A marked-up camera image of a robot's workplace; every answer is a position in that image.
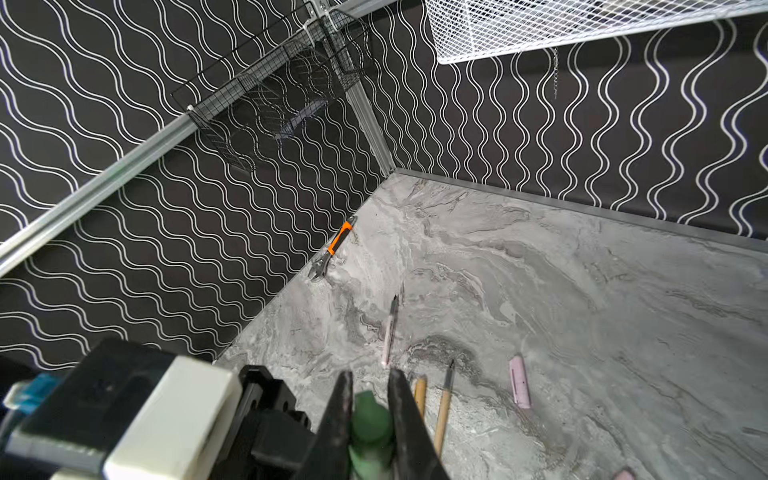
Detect white mesh wire basket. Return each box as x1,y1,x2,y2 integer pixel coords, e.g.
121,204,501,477
424,0,767,64

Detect green pen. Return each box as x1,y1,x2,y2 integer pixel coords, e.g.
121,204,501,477
348,390,395,480

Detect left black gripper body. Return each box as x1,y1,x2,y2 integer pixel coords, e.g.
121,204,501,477
209,365,312,479

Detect pink pen near left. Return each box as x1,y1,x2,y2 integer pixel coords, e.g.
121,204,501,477
381,295,399,367

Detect tan pen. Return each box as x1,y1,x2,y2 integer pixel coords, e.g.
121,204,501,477
434,359,456,458

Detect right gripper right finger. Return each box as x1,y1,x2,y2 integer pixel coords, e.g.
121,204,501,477
387,368,449,480

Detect black wire basket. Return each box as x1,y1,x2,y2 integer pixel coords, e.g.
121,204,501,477
171,2,372,173

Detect pink pen cap upper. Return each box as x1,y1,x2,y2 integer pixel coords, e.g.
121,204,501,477
509,355,532,409

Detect pink pen cap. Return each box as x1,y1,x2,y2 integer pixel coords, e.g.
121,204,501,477
612,468,636,480
509,355,532,409

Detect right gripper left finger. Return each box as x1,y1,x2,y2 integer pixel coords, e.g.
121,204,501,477
292,370,354,480

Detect pink pen cap right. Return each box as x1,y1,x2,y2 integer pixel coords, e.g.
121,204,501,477
612,468,636,480

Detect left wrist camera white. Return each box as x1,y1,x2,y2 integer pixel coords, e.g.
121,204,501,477
1,339,243,479

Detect orange handled adjustable wrench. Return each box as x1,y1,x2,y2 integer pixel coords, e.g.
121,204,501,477
308,215,357,281

